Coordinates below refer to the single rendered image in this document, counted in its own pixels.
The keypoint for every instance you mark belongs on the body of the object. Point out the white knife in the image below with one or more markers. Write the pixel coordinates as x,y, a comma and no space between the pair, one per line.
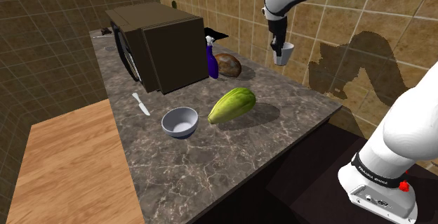
141,104

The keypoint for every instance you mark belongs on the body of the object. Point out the green papaya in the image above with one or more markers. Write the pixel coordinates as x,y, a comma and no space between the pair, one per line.
234,104

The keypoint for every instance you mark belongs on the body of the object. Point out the blue spray bottle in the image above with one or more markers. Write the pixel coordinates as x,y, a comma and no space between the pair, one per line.
212,64

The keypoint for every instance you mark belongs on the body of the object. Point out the brown round bread loaf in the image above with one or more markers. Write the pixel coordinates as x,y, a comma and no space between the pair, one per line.
228,66

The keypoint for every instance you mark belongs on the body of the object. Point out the grey blue bowl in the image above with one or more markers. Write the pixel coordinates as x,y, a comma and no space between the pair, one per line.
179,122

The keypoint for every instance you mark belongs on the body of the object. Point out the dark robot stand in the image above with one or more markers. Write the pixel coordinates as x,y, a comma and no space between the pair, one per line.
318,189

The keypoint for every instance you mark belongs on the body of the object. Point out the silver utensil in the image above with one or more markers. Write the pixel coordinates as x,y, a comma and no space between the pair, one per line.
102,36

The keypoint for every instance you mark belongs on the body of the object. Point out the white cup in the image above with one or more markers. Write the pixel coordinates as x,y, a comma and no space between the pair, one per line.
286,53

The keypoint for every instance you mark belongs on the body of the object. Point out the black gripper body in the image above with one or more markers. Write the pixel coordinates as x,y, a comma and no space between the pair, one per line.
277,31

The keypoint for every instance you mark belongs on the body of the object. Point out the dark brown microwave oven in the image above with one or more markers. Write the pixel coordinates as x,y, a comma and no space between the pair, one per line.
171,52

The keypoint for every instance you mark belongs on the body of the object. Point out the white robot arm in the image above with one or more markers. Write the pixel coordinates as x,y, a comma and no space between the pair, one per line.
403,137

